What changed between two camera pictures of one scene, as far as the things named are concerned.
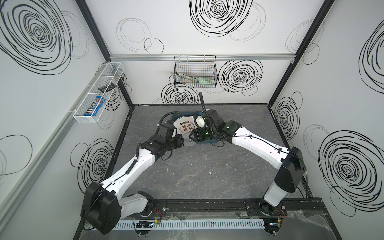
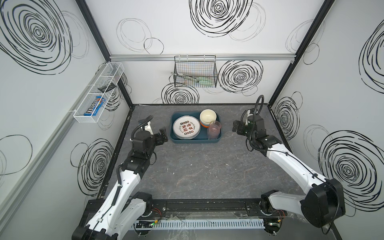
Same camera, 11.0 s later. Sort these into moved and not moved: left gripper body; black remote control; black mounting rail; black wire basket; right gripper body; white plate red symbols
Moved: right gripper body; left gripper body
Not moved: black wire basket; black mounting rail; white plate red symbols; black remote control
